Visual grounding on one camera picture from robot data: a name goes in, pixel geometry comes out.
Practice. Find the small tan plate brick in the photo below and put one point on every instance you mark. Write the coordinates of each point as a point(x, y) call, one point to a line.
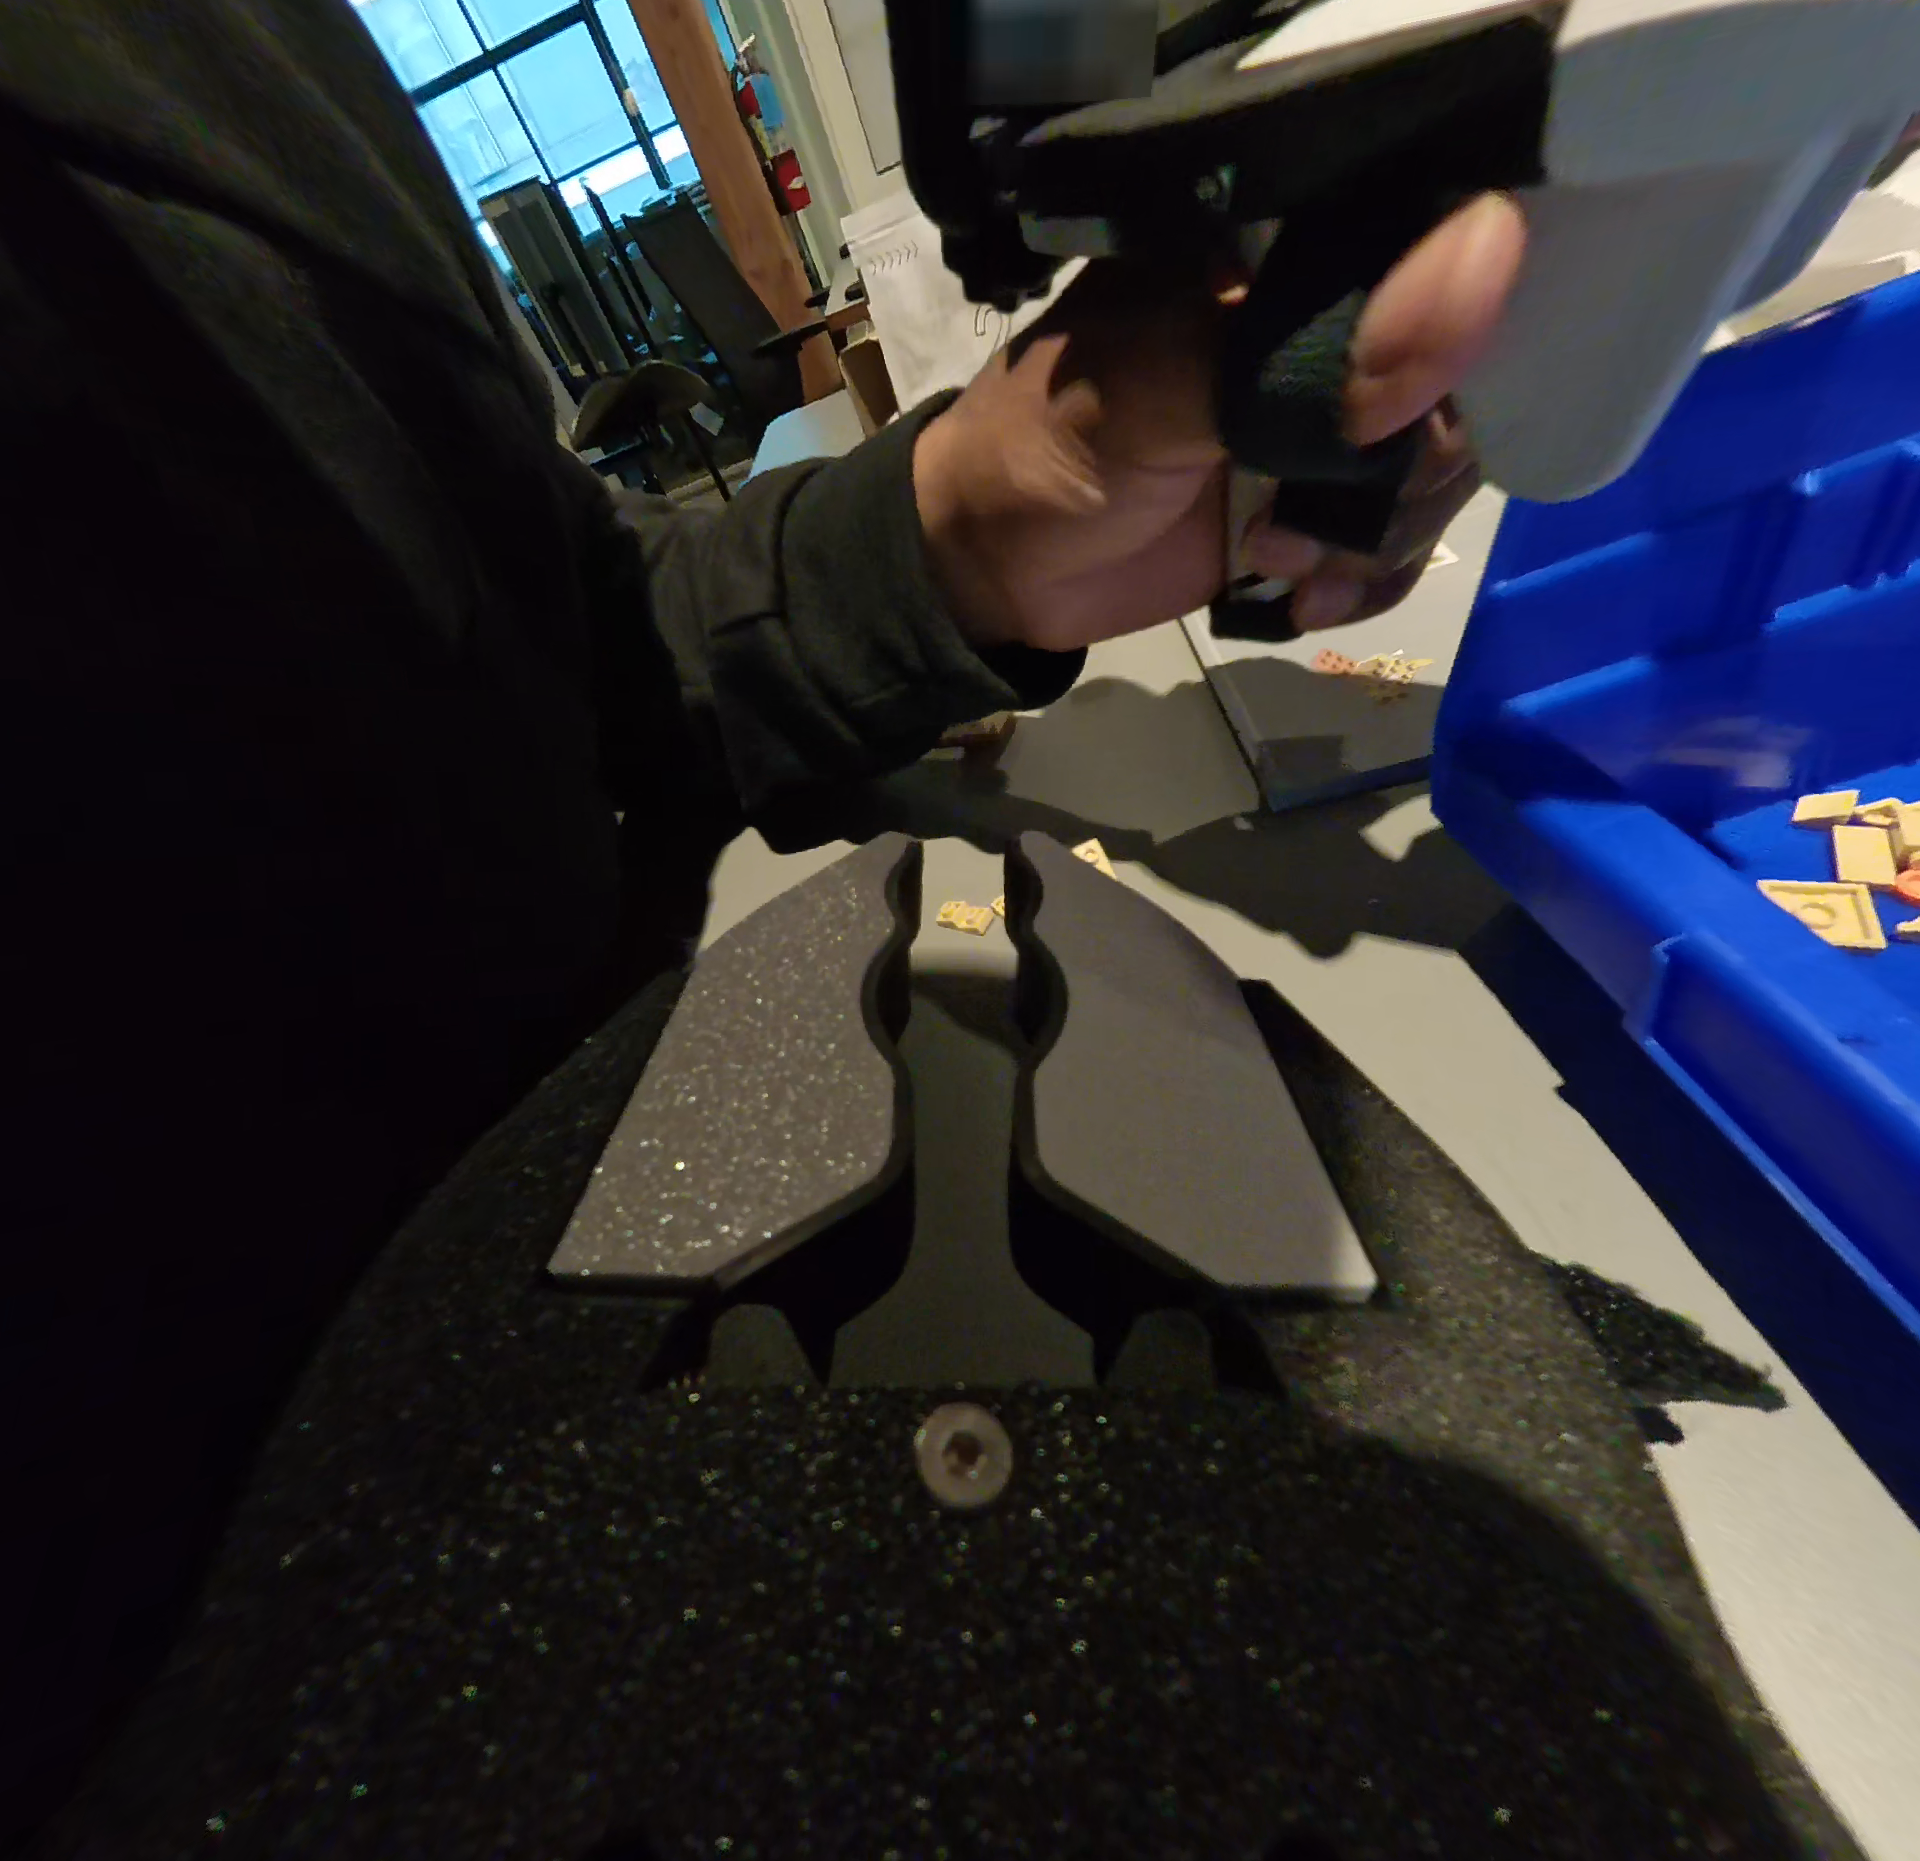
point(1092, 853)

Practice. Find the person's left hand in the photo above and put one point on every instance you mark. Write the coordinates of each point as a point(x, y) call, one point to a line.
point(1080, 511)

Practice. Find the open cardboard box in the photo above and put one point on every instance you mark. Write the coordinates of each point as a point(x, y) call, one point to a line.
point(868, 369)

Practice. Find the grey desk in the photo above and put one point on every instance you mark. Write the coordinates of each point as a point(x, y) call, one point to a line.
point(1351, 1020)

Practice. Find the pile of small toy bricks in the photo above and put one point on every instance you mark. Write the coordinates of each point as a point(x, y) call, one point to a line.
point(1824, 902)

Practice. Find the small tan bracket brick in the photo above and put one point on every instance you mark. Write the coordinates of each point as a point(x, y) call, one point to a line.
point(968, 916)

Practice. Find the red fire extinguisher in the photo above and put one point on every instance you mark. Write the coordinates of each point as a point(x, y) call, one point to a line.
point(768, 120)

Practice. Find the blue plastic bin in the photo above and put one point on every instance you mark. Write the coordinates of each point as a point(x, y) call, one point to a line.
point(1651, 721)

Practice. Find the large paned window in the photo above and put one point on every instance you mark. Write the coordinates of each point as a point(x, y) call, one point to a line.
point(509, 75)

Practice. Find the person's left forearm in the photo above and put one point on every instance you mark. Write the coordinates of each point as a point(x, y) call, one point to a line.
point(810, 616)

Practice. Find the instruction booklet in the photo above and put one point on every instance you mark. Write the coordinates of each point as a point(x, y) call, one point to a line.
point(1322, 751)

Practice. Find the wooden pillar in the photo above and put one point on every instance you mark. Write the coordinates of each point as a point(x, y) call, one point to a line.
point(707, 120)

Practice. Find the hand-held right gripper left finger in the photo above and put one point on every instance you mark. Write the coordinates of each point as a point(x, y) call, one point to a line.
point(751, 1080)

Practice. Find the black mesh office chair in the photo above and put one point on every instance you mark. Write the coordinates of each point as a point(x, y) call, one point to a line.
point(707, 287)

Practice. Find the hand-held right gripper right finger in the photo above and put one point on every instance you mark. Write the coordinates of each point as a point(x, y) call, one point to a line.
point(1187, 1112)

